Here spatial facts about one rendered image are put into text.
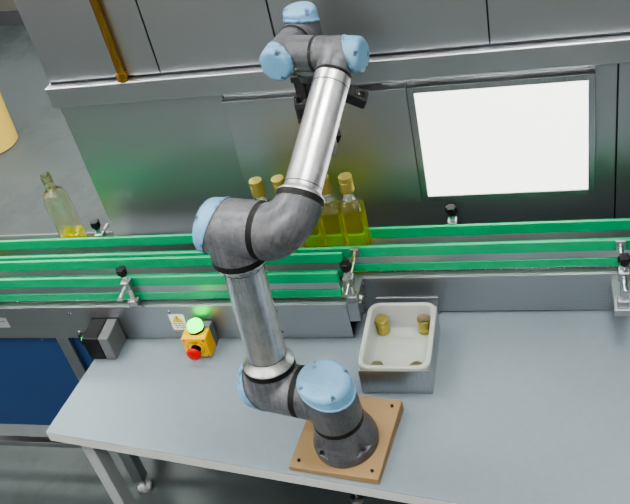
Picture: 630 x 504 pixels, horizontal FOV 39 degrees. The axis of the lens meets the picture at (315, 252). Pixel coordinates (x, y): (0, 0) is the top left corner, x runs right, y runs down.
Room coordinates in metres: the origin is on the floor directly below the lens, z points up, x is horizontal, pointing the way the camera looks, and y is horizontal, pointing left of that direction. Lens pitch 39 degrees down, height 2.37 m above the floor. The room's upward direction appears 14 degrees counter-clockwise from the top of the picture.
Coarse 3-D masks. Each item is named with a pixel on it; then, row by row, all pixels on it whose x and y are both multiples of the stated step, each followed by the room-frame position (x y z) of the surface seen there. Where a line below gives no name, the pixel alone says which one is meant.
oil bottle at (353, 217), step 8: (344, 200) 1.77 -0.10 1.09; (360, 200) 1.77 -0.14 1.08; (344, 208) 1.76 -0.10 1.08; (352, 208) 1.75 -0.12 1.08; (360, 208) 1.75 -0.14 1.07; (344, 216) 1.76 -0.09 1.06; (352, 216) 1.75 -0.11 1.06; (360, 216) 1.75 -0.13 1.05; (344, 224) 1.76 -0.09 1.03; (352, 224) 1.75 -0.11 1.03; (360, 224) 1.75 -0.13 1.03; (344, 232) 1.76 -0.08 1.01; (352, 232) 1.75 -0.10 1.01; (360, 232) 1.75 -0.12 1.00; (368, 232) 1.78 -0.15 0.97; (352, 240) 1.76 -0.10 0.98; (360, 240) 1.75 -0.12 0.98; (368, 240) 1.76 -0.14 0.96
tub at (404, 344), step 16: (384, 304) 1.64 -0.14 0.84; (400, 304) 1.63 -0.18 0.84; (416, 304) 1.62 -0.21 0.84; (432, 304) 1.60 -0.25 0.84; (368, 320) 1.60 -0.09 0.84; (400, 320) 1.62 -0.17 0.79; (416, 320) 1.61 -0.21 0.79; (432, 320) 1.55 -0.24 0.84; (368, 336) 1.56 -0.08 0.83; (384, 336) 1.61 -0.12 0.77; (400, 336) 1.59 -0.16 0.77; (416, 336) 1.58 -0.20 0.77; (432, 336) 1.49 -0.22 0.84; (368, 352) 1.52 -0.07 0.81; (384, 352) 1.55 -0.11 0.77; (400, 352) 1.54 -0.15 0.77; (416, 352) 1.52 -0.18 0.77; (368, 368) 1.45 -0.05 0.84; (384, 368) 1.43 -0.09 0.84; (400, 368) 1.42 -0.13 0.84; (416, 368) 1.41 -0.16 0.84
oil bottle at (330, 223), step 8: (336, 200) 1.79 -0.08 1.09; (328, 208) 1.77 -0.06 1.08; (336, 208) 1.77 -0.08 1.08; (328, 216) 1.77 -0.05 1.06; (336, 216) 1.77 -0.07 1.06; (320, 224) 1.78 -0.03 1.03; (328, 224) 1.77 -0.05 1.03; (336, 224) 1.77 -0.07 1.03; (328, 232) 1.78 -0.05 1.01; (336, 232) 1.77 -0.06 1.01; (328, 240) 1.78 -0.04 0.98; (336, 240) 1.77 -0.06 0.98; (344, 240) 1.77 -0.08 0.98
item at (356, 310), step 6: (360, 282) 1.70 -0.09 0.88; (354, 288) 1.68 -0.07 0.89; (360, 288) 1.68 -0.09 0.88; (360, 294) 1.67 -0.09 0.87; (360, 300) 1.65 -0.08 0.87; (348, 306) 1.64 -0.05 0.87; (354, 306) 1.64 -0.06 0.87; (360, 306) 1.65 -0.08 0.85; (348, 312) 1.64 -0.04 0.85; (354, 312) 1.64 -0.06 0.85; (360, 312) 1.64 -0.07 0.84; (354, 318) 1.64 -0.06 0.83; (360, 318) 1.63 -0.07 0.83
